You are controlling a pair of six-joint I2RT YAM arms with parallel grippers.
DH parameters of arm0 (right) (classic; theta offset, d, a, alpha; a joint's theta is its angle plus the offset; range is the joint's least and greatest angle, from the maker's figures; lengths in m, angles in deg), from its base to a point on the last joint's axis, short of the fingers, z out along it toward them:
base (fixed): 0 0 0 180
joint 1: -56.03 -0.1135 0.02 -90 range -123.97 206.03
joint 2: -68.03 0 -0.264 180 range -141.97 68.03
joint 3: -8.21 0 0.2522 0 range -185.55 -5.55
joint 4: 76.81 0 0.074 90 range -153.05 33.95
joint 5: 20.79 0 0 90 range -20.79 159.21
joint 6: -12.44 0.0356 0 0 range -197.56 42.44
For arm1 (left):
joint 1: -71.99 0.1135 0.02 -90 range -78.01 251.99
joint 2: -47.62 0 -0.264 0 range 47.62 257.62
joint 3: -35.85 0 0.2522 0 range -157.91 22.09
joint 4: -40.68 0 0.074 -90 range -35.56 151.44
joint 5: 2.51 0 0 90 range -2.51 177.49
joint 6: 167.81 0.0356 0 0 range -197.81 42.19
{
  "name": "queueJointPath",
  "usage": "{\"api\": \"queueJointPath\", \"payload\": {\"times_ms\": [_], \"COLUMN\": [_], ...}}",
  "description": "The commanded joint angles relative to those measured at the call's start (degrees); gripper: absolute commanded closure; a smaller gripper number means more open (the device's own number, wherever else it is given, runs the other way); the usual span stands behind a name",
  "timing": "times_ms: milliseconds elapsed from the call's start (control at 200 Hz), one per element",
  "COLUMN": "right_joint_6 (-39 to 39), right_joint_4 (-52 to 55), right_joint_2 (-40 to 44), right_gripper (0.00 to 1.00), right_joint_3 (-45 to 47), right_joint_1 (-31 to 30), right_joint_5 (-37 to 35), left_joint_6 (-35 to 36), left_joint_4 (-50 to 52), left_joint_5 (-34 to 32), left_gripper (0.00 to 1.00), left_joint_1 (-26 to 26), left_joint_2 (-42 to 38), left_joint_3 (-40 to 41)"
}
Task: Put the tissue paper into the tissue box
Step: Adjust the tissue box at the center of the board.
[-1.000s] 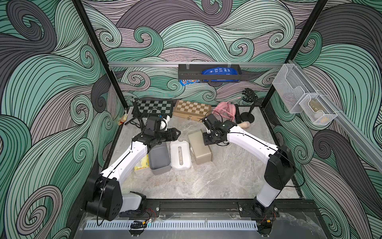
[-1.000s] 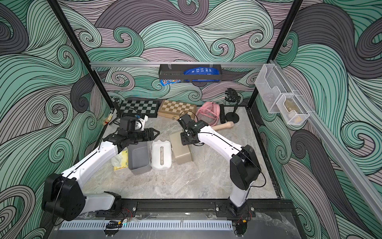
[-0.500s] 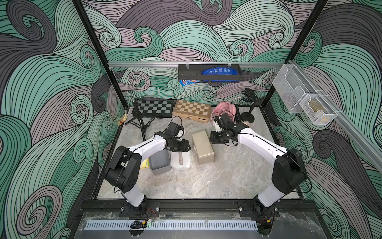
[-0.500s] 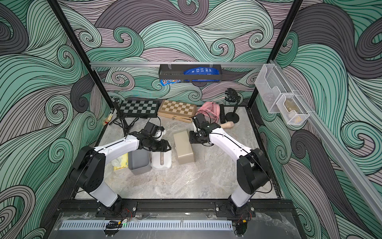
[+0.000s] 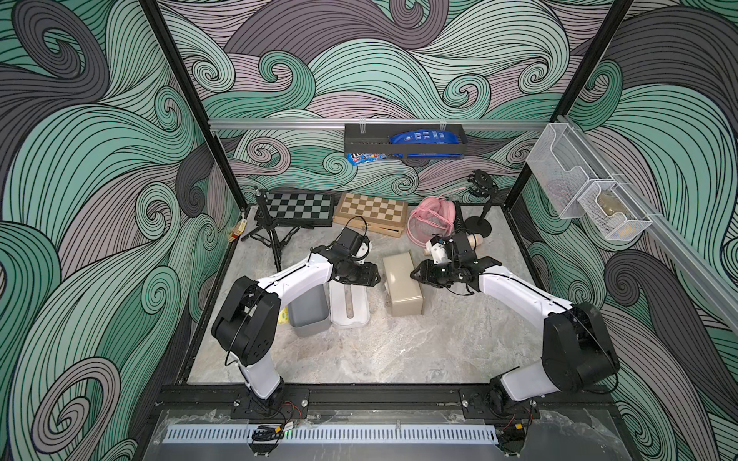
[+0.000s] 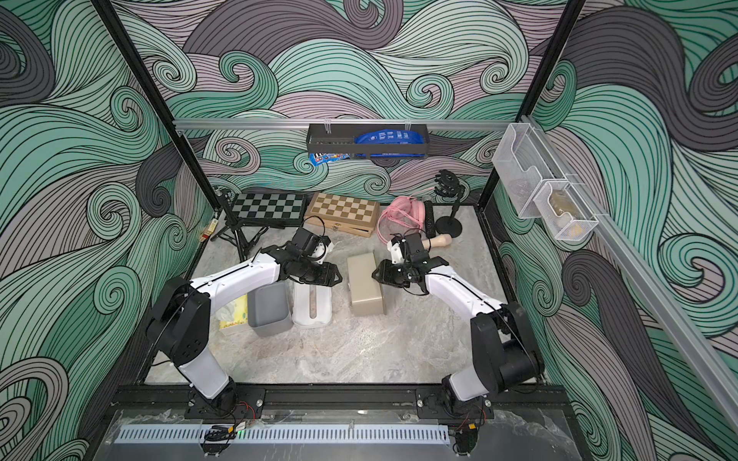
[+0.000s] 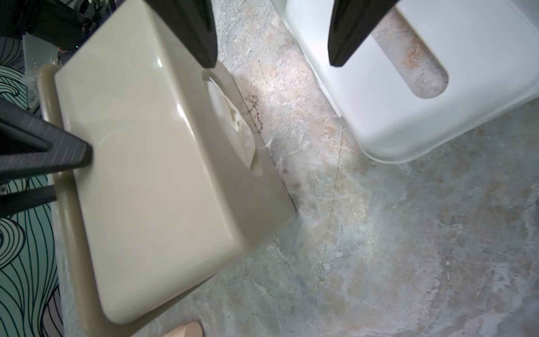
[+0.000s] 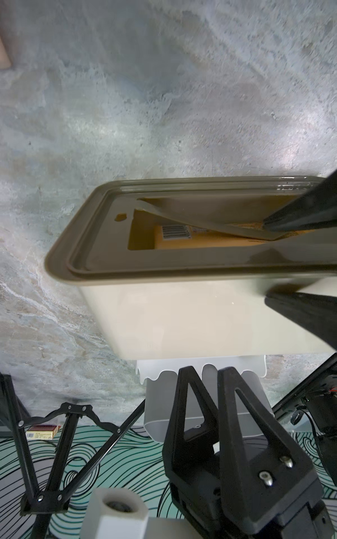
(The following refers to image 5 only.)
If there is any wooden pestle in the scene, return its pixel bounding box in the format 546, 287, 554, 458
467, 234, 484, 250

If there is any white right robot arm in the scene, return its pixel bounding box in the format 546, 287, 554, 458
411, 232, 620, 411

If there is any black tripod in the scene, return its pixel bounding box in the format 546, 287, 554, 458
239, 189, 300, 272

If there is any black wall shelf basket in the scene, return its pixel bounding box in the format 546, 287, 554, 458
344, 122, 469, 158

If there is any wooden chessboard box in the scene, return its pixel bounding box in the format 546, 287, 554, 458
332, 193, 409, 238

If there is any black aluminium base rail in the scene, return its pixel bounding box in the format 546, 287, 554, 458
155, 382, 543, 421

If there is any clear wall bin large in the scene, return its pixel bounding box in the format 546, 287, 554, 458
527, 123, 596, 219

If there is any blue plastic package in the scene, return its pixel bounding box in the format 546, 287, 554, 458
389, 130, 460, 145

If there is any black remote control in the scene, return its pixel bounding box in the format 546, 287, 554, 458
453, 201, 466, 232

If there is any grey tissue box base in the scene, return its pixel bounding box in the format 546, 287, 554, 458
288, 285, 332, 338

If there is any clear wall bin small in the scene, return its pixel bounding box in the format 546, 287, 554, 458
578, 180, 653, 242

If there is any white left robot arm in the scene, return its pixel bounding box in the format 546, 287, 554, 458
211, 246, 381, 401

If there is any white slotted cable duct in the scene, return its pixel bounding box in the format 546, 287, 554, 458
163, 424, 498, 446

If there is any pink mesh food cover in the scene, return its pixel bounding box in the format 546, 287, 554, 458
406, 196, 457, 247

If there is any yellow tissue paper pack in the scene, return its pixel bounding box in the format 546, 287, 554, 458
278, 307, 289, 325

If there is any black hand model stand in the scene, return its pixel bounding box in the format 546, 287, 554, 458
463, 169, 501, 238

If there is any white tissue box lid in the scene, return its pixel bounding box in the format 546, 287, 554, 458
329, 280, 371, 330

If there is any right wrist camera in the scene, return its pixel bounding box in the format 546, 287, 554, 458
424, 239, 450, 265

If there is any black green chessboard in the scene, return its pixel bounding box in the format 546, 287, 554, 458
266, 193, 336, 228

